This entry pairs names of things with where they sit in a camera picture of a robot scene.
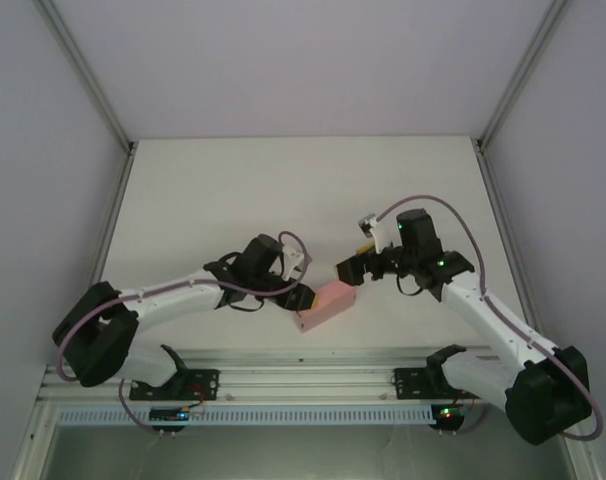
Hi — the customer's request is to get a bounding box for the pink paper box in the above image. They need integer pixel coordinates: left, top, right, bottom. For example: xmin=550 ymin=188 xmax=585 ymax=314
xmin=292 ymin=280 xmax=359 ymax=334

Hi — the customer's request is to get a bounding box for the grey metal panel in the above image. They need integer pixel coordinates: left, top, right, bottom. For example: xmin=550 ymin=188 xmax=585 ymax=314
xmin=47 ymin=424 xmax=572 ymax=480

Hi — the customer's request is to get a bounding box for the small circuit board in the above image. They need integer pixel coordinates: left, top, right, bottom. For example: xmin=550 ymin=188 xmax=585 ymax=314
xmin=432 ymin=404 xmax=467 ymax=426
xmin=150 ymin=407 xmax=204 ymax=426

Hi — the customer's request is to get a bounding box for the aluminium mounting rail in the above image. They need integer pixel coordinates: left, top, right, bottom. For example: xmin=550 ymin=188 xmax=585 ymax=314
xmin=40 ymin=344 xmax=489 ymax=402

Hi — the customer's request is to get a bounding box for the white slotted cable duct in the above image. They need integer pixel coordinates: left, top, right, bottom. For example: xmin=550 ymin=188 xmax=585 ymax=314
xmin=57 ymin=403 xmax=434 ymax=426

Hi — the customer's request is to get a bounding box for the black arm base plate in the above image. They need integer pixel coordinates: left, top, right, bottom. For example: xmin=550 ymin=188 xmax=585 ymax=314
xmin=182 ymin=368 xmax=220 ymax=401
xmin=393 ymin=367 xmax=437 ymax=401

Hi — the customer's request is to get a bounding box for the aluminium table edge rail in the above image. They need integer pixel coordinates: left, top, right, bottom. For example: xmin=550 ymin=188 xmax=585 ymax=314
xmin=80 ymin=147 xmax=137 ymax=301

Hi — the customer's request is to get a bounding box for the aluminium frame post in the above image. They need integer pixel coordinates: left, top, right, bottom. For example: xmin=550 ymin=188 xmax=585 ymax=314
xmin=475 ymin=0 xmax=572 ymax=154
xmin=35 ymin=0 xmax=137 ymax=156

